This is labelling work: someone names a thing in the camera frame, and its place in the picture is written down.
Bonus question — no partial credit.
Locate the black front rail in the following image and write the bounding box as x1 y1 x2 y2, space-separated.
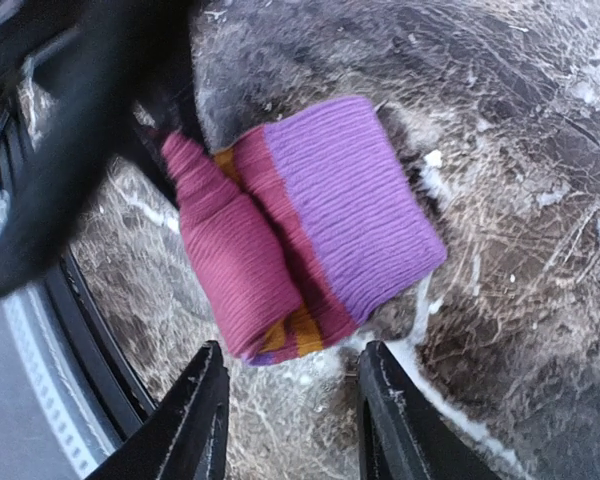
44 253 155 440

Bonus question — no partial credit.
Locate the purple maroon striped sock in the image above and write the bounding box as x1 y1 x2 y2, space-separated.
162 96 447 366

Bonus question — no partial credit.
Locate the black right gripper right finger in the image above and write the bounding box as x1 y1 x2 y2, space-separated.
357 341 497 480

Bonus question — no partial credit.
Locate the white slotted cable duct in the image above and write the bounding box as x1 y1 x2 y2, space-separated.
1 292 118 479

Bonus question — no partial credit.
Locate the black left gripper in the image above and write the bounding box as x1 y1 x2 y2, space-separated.
0 1 205 298

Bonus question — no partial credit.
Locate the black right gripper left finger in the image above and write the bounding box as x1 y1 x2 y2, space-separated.
89 341 229 480

